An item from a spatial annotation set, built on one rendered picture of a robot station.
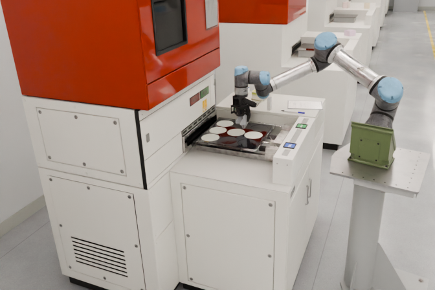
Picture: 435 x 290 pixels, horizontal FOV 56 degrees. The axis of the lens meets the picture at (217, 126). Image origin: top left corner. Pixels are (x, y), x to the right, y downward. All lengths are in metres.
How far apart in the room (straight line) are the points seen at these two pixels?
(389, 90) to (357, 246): 0.90
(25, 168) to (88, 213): 1.23
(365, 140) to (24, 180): 2.49
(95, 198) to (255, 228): 0.83
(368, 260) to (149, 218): 1.25
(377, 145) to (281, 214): 0.59
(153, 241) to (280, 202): 0.67
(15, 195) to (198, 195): 1.73
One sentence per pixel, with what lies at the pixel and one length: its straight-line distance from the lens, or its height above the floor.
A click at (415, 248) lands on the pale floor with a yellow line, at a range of 3.12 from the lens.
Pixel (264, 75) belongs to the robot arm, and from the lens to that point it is 2.21.
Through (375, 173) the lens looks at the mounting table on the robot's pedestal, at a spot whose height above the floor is 0.82.
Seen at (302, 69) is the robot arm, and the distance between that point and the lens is 2.36.
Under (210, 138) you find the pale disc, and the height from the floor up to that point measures 0.90.
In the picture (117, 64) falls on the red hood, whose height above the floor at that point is 1.42.
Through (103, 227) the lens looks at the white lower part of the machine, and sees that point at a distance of 2.32.
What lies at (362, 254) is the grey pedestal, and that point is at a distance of 2.52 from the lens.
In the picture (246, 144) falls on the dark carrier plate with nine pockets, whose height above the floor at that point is 0.90.
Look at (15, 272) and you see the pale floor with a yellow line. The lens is 3.09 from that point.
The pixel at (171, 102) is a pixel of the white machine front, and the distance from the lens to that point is 2.07.
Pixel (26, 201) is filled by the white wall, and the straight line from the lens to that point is 3.55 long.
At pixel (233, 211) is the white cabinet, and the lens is 2.09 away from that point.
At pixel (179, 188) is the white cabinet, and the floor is 0.73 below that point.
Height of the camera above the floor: 1.83
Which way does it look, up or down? 23 degrees down
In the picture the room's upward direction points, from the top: 2 degrees counter-clockwise
